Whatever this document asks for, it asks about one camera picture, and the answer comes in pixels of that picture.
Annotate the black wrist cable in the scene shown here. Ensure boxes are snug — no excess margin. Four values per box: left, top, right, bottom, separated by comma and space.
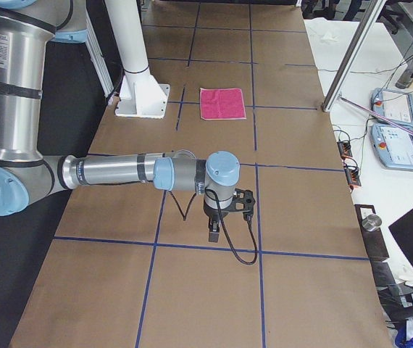
170, 188, 259, 265

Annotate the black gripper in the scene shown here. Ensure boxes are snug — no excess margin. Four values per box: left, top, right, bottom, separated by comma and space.
203, 197, 233, 242

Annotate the orange black connector block near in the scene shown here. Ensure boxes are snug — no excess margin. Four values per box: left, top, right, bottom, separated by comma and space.
343, 165, 362, 189

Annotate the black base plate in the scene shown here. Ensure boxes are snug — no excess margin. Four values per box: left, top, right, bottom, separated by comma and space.
354, 204, 389, 262

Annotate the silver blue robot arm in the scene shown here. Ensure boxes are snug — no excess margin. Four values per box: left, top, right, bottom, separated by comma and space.
0, 1, 244, 242

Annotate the white camera stand post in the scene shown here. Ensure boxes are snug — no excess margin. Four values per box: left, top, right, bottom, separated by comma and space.
105, 0, 170, 119

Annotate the pink and grey towel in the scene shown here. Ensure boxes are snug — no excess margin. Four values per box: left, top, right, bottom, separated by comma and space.
200, 88, 246, 120

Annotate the orange black connector block far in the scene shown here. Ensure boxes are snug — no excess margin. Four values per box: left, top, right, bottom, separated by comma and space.
337, 140, 353, 160

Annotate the small metal cup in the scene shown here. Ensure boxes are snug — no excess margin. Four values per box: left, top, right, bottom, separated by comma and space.
362, 214, 382, 232

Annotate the crumpled white tissue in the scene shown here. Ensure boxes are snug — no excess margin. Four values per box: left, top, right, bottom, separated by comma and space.
320, 30, 340, 45

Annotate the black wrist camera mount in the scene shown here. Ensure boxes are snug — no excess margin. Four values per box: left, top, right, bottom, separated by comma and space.
231, 188, 256, 222

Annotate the teach pendant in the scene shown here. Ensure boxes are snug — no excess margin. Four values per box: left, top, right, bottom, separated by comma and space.
371, 88, 413, 127
370, 123, 413, 172

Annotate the near teach pendant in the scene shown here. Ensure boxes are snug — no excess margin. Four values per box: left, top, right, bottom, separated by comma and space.
370, 123, 413, 172

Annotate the far teach pendant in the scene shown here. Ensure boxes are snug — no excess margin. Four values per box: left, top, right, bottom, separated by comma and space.
371, 88, 413, 127

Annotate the orange black connector block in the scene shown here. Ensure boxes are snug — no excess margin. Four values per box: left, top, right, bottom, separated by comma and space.
337, 140, 353, 160
343, 165, 362, 189

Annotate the aluminium frame post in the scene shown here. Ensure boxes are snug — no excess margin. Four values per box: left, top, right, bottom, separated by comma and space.
322, 0, 386, 112

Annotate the long grabber stick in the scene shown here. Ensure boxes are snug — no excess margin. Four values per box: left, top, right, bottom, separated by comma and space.
337, 96, 413, 136

